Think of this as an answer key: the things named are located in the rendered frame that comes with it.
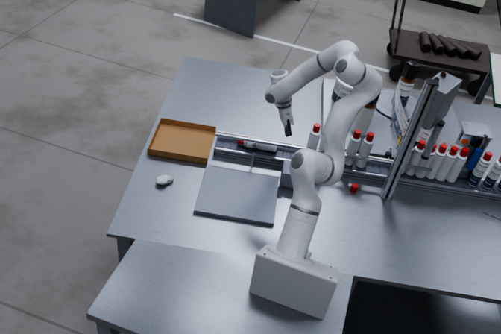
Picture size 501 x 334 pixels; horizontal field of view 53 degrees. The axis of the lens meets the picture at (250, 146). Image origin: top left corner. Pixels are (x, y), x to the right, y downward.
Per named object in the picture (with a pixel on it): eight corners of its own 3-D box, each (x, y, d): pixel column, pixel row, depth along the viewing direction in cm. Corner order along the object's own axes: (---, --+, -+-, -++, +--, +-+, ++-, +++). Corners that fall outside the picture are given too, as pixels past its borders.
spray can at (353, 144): (352, 159, 257) (363, 129, 244) (353, 167, 253) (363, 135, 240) (342, 158, 257) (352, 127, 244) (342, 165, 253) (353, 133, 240)
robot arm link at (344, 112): (294, 173, 200) (320, 181, 210) (312, 184, 191) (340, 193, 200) (347, 56, 194) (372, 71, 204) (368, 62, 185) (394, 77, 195)
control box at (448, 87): (446, 115, 225) (463, 80, 213) (429, 130, 214) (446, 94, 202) (426, 105, 229) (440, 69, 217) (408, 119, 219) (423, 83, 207)
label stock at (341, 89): (326, 102, 294) (332, 81, 285) (337, 86, 309) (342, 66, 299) (359, 113, 289) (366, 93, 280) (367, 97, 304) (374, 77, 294)
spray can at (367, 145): (364, 162, 256) (376, 131, 243) (365, 169, 252) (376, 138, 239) (354, 160, 257) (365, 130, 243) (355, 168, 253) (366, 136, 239)
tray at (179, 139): (215, 132, 269) (216, 126, 266) (206, 164, 249) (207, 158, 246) (160, 123, 269) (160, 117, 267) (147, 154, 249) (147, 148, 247)
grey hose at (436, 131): (428, 155, 235) (444, 119, 222) (429, 160, 233) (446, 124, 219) (420, 153, 236) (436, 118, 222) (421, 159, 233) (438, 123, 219)
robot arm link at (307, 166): (324, 218, 196) (343, 159, 197) (291, 209, 185) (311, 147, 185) (304, 209, 206) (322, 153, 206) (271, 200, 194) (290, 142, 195)
